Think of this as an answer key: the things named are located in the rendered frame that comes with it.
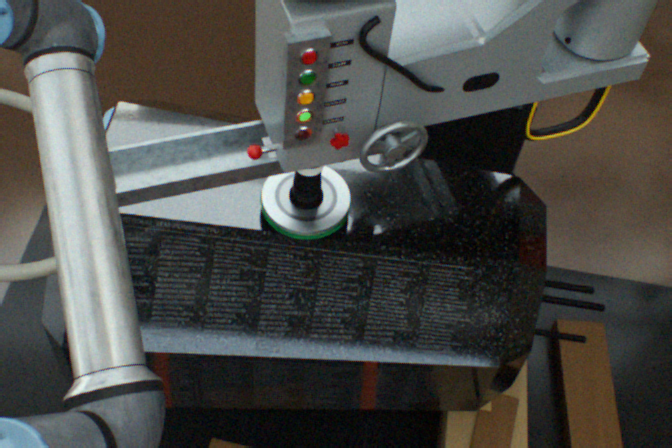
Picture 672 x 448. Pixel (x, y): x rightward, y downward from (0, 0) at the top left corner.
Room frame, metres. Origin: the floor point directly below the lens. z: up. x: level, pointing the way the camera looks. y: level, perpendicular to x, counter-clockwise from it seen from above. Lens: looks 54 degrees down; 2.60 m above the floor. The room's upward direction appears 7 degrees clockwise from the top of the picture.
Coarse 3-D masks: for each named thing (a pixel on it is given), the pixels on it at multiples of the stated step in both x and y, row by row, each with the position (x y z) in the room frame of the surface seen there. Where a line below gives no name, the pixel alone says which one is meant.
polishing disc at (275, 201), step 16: (272, 176) 1.32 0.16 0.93; (288, 176) 1.32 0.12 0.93; (336, 176) 1.34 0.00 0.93; (272, 192) 1.27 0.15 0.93; (288, 192) 1.28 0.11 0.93; (336, 192) 1.29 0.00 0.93; (272, 208) 1.22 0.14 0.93; (288, 208) 1.23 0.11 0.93; (320, 208) 1.24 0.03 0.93; (336, 208) 1.25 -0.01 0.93; (288, 224) 1.18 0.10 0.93; (304, 224) 1.19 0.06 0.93; (320, 224) 1.19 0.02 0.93; (336, 224) 1.20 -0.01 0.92
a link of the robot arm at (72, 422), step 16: (32, 416) 0.34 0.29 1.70; (48, 416) 0.35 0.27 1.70; (64, 416) 0.35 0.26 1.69; (80, 416) 0.36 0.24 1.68; (96, 416) 0.37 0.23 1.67; (0, 432) 0.31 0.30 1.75; (16, 432) 0.31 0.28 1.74; (32, 432) 0.32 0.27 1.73; (48, 432) 0.32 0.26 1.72; (64, 432) 0.33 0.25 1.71; (80, 432) 0.34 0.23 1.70; (96, 432) 0.34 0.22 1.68
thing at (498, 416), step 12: (504, 396) 1.17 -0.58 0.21; (480, 408) 1.12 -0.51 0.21; (492, 408) 1.12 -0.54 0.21; (504, 408) 1.13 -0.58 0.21; (516, 408) 1.13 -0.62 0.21; (480, 420) 1.08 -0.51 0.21; (492, 420) 1.09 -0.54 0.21; (504, 420) 1.09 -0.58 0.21; (480, 432) 1.04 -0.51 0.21; (492, 432) 1.05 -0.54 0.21; (504, 432) 1.05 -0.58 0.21; (480, 444) 1.01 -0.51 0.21; (492, 444) 1.01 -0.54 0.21; (504, 444) 1.02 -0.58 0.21
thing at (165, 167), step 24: (144, 144) 1.17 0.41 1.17; (168, 144) 1.19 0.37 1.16; (192, 144) 1.21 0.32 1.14; (216, 144) 1.23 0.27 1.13; (240, 144) 1.24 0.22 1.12; (120, 168) 1.13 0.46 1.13; (144, 168) 1.14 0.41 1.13; (168, 168) 1.15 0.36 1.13; (192, 168) 1.16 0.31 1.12; (216, 168) 1.17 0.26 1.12; (240, 168) 1.14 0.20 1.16; (264, 168) 1.16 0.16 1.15; (120, 192) 1.03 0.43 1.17; (144, 192) 1.05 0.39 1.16; (168, 192) 1.07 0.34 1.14
